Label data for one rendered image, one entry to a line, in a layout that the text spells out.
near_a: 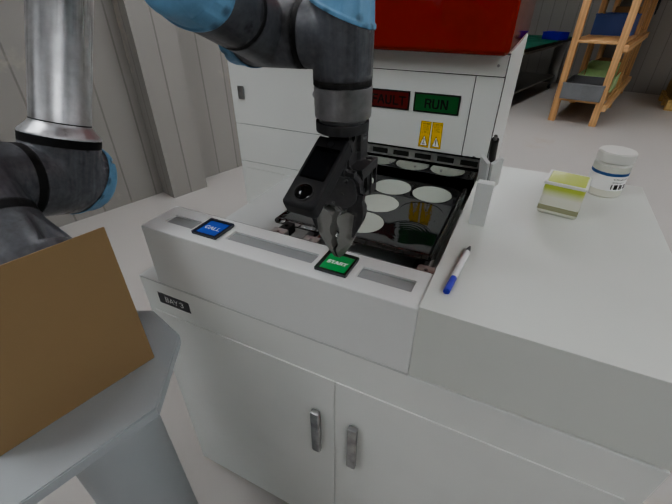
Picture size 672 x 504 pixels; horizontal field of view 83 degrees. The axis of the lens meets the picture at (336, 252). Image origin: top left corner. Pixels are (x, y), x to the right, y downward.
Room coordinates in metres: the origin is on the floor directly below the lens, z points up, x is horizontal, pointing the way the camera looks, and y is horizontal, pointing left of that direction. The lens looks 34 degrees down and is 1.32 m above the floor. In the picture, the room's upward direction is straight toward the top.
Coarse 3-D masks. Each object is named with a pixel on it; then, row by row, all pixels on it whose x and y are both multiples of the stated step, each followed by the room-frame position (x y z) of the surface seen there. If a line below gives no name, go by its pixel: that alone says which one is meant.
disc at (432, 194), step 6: (426, 186) 0.96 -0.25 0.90; (432, 186) 0.96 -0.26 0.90; (414, 192) 0.92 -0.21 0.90; (420, 192) 0.92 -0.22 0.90; (426, 192) 0.92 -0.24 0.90; (432, 192) 0.92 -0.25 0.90; (438, 192) 0.92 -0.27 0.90; (444, 192) 0.92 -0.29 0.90; (420, 198) 0.89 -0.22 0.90; (426, 198) 0.89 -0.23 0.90; (432, 198) 0.89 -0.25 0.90; (438, 198) 0.89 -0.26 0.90; (444, 198) 0.89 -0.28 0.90; (450, 198) 0.89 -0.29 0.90
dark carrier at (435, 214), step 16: (384, 176) 1.03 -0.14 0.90; (368, 192) 0.92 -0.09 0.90; (336, 208) 0.83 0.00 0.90; (400, 208) 0.83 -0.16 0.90; (416, 208) 0.83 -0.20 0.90; (432, 208) 0.83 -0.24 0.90; (448, 208) 0.83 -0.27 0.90; (384, 224) 0.75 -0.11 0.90; (400, 224) 0.75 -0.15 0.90; (416, 224) 0.75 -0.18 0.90; (432, 224) 0.75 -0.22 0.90; (384, 240) 0.68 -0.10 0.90; (400, 240) 0.68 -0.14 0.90; (416, 240) 0.68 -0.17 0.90; (432, 240) 0.68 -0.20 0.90
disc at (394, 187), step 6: (384, 180) 1.00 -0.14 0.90; (390, 180) 1.00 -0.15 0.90; (396, 180) 1.00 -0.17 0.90; (378, 186) 0.96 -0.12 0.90; (384, 186) 0.96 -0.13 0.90; (390, 186) 0.96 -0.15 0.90; (396, 186) 0.96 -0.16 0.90; (402, 186) 0.96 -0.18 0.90; (408, 186) 0.96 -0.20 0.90; (384, 192) 0.92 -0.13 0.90; (390, 192) 0.92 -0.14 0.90; (396, 192) 0.92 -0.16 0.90; (402, 192) 0.92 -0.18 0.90
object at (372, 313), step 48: (192, 240) 0.59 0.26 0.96; (240, 240) 0.59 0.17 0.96; (288, 240) 0.59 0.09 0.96; (192, 288) 0.60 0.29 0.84; (240, 288) 0.54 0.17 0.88; (288, 288) 0.50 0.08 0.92; (336, 288) 0.46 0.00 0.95; (384, 288) 0.45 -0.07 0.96; (336, 336) 0.46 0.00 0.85; (384, 336) 0.42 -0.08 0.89
